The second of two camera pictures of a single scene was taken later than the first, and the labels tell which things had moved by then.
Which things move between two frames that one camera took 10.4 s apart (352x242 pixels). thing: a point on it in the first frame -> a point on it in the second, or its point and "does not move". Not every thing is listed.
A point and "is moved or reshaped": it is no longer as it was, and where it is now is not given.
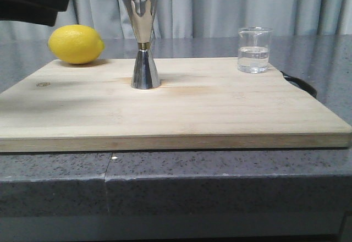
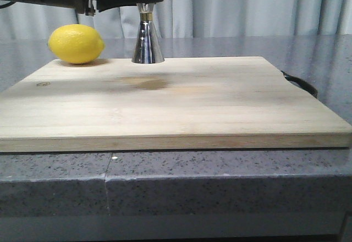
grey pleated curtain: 205,7 does not move
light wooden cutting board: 200,103 does not move
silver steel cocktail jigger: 141,7 is moved or reshaped
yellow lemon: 75,44 does not move
